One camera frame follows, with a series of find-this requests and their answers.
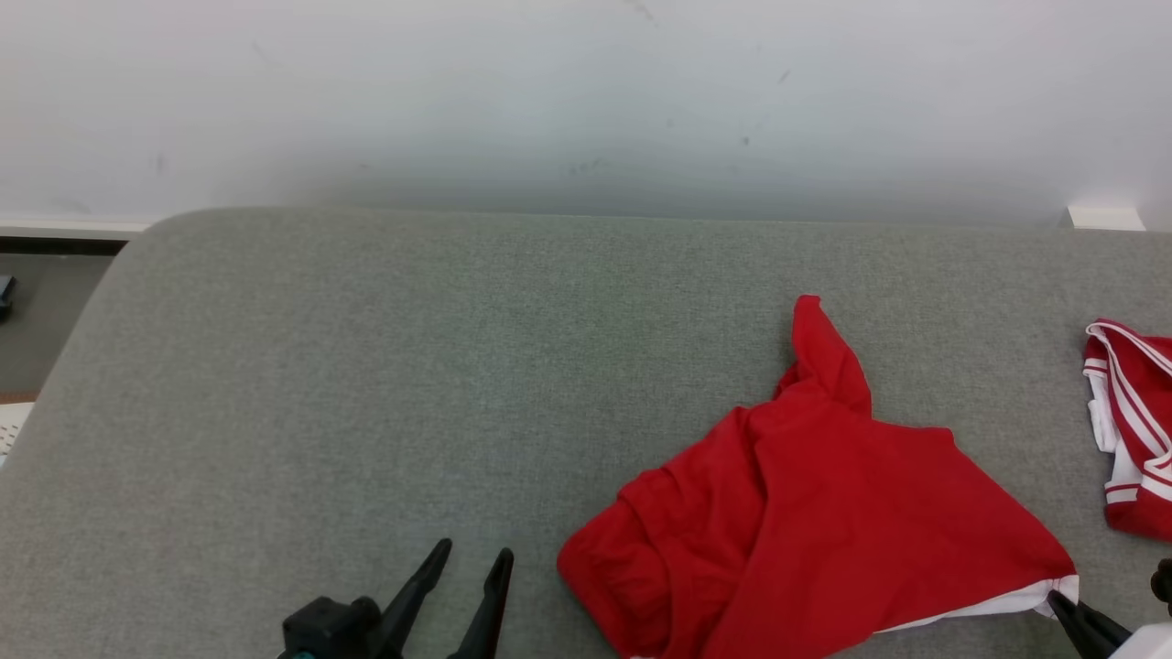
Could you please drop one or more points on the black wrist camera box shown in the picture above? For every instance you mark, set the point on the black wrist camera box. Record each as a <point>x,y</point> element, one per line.
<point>1164,581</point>
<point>330,627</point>

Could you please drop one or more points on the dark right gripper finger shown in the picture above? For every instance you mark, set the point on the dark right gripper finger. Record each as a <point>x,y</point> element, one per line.
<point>1088,631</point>

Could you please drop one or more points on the black white baseboard strip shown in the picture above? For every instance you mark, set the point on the black white baseboard strip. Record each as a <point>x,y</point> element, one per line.
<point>55,240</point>

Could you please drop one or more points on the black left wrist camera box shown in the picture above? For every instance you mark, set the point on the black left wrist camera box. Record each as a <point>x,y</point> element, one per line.
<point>330,627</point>

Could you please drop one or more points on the red white basketball jersey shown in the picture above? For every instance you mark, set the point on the red white basketball jersey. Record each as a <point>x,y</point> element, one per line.
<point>1140,430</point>

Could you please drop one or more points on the small white wall box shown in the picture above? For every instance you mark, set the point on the small white wall box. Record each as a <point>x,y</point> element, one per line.
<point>1105,218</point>

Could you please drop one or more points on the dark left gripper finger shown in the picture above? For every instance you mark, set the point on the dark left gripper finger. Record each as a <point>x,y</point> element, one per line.
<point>412,604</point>
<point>485,613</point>

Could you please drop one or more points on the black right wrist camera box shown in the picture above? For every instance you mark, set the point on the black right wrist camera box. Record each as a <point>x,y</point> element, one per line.
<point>1164,581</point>

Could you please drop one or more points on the grey fabric sofa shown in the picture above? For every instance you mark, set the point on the grey fabric sofa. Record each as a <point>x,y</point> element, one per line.
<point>412,366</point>

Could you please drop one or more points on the red shorts white waistband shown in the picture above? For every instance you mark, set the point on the red shorts white waistband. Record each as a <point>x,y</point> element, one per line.
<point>824,513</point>

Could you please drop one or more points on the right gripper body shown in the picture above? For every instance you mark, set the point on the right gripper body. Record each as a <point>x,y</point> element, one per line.
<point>1149,645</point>

